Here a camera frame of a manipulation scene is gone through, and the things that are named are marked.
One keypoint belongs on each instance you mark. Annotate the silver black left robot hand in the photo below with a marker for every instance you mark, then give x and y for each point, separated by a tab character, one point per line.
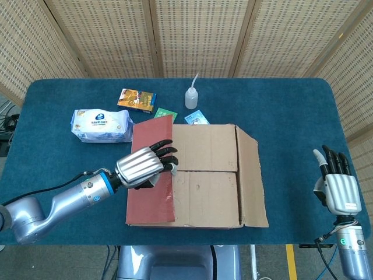
140	166

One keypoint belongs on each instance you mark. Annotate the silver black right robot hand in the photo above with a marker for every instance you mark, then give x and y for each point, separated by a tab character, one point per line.
342	189

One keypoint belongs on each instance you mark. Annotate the red printed cardboard box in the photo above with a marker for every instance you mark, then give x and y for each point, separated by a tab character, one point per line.
209	192

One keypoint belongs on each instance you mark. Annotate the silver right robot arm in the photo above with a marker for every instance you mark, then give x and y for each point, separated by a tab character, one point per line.
351	251

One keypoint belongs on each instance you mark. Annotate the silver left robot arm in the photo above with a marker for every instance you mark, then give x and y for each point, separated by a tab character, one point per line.
67	201

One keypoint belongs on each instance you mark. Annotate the orange snack packet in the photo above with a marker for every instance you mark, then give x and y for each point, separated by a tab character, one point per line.
137	100

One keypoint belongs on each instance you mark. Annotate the table with teal blue cloth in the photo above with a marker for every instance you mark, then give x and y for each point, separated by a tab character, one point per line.
291	122

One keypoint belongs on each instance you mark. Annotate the white blue tissue pack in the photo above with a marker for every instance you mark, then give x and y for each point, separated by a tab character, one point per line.
99	125

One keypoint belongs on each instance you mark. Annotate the small green packet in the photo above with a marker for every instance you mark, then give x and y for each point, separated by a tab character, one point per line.
166	113

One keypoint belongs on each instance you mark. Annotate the small light blue packet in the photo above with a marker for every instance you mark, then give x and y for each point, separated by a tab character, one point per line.
196	117

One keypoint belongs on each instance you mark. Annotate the translucent white squeeze bottle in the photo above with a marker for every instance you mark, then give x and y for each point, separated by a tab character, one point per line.
191	99

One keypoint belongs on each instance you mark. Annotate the grey blue robot torso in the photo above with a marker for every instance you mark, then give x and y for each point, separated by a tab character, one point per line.
175	262

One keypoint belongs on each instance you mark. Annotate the white table leg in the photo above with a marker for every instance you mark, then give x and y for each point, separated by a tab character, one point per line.
253	262

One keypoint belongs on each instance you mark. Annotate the woven bamboo folding screen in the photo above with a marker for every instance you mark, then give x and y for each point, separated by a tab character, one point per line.
201	35

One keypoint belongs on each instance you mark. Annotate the small black metal bracket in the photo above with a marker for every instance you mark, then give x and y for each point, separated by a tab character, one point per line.
309	245

